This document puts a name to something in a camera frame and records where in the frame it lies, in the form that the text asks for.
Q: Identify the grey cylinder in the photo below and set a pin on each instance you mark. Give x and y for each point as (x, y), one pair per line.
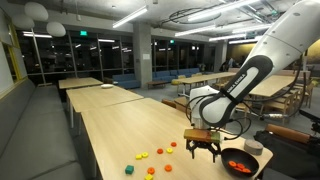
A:
(253, 147)

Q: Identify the white globe lamp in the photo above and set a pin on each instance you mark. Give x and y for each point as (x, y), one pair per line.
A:
(56, 29)
(36, 11)
(23, 21)

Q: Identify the concrete column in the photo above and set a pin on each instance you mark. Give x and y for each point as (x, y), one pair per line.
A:
(142, 40)

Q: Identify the green cube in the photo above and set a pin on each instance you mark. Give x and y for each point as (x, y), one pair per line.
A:
(129, 169)

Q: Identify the yellow window frame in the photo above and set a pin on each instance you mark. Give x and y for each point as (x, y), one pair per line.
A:
(15, 61)

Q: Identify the brown chair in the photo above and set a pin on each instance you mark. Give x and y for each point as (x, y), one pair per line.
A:
(108, 80)

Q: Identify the black bowl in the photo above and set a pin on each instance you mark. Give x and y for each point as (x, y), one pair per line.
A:
(233, 155)

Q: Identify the low coffee table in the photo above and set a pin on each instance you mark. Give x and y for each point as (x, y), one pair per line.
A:
(158, 82)

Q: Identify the blue sofa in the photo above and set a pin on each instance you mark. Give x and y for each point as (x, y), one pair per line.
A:
(188, 71)
(126, 80)
(165, 75)

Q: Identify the wide wooden table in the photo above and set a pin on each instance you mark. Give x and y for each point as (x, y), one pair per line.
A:
(276, 86)

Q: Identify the paper sign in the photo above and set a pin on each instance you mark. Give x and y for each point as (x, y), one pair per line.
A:
(146, 56)

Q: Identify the black tripod camera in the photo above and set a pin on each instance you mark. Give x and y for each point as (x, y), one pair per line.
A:
(311, 115)

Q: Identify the yellow cube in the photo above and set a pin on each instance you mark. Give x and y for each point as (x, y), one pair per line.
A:
(148, 177)

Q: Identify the grey bench seat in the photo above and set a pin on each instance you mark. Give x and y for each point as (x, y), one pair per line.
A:
(36, 133)

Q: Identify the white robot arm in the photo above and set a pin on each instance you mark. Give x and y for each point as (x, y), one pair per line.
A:
(280, 43)

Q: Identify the small green exit sign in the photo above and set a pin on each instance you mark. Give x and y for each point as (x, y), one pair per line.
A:
(172, 41)

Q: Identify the long wooden table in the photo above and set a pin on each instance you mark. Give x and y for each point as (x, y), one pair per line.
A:
(100, 98)
(200, 79)
(78, 82)

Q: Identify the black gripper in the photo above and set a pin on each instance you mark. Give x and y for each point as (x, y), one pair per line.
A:
(203, 144)

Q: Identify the white plate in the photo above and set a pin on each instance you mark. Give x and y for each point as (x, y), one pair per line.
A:
(107, 86)

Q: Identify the orange disc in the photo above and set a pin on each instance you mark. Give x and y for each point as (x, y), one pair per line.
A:
(160, 151)
(240, 166)
(173, 144)
(151, 170)
(246, 170)
(168, 168)
(232, 163)

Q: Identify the wooden chair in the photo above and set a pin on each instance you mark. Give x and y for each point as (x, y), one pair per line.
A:
(169, 103)
(183, 105)
(278, 105)
(305, 93)
(245, 110)

